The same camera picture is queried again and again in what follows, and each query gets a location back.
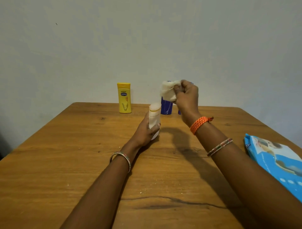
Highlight person's left hand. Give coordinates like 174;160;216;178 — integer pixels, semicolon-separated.
130;112;161;148

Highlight person's right hand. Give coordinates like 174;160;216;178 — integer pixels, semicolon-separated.
173;80;200;117

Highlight white plastic bottle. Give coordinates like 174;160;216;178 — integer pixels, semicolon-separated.
148;102;162;140

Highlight white wipe cloth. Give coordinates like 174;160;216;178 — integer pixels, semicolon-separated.
161;80;182;102

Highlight person's left forearm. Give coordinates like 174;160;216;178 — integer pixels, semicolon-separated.
60;139;142;229

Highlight person's right forearm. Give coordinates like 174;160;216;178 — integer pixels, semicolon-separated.
181;111;302;229

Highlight blue bottle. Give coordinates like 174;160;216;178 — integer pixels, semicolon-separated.
161;81;173;115

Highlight orange thread wristband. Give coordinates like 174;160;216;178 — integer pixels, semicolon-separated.
190;116;214;135

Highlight beaded bangle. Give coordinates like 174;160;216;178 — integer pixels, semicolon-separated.
207;138;233;157
109;152;131;173

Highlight yellow lotion bottle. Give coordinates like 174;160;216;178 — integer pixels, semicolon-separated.
117;82;132;114

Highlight blue wet wipes packet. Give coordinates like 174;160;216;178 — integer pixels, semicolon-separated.
244;134;302;203

